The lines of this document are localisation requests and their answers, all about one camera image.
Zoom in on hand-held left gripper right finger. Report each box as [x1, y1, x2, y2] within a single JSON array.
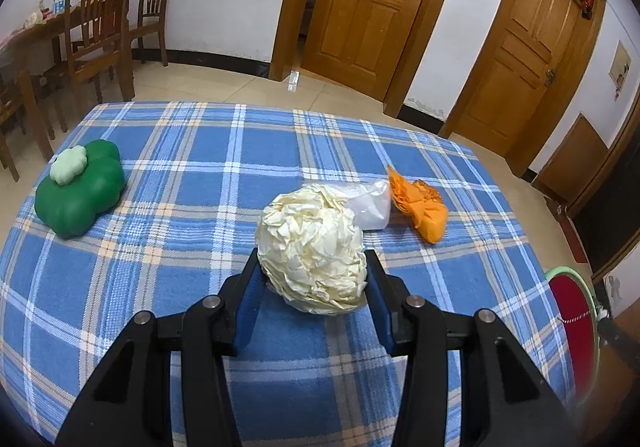
[[365, 249, 581, 447]]

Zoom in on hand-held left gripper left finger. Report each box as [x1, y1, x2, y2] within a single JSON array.
[[55, 249, 266, 447]]

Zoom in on large cream paper ball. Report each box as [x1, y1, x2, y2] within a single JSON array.
[[255, 185, 370, 317]]

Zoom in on red bucket with green rim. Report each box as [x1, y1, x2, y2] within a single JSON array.
[[544, 265, 601, 402]]

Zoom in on clear plastic bag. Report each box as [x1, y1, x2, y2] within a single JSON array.
[[326, 178, 392, 232]]

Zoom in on orange crumpled paper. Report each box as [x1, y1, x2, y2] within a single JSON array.
[[387, 165, 449, 245]]

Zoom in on blue plaid tablecloth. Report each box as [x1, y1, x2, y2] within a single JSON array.
[[0, 100, 577, 447]]

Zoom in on red floor mat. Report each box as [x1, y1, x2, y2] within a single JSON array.
[[544, 196, 592, 264]]

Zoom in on small wooden cabinet door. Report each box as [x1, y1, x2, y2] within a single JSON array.
[[531, 112, 609, 204]]

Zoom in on dark wooden doorway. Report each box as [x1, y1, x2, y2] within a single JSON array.
[[567, 91, 640, 284]]

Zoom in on wooden panel door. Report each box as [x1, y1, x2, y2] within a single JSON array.
[[270, 0, 468, 114], [440, 0, 607, 178]]

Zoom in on wooden dining chair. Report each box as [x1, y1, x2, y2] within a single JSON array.
[[42, 0, 141, 134], [131, 0, 180, 67], [0, 70, 32, 183]]

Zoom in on wooden dining table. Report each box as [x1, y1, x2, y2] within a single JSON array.
[[0, 0, 138, 162]]

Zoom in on beige wall panel box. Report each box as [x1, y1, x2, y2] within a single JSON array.
[[608, 40, 634, 93]]

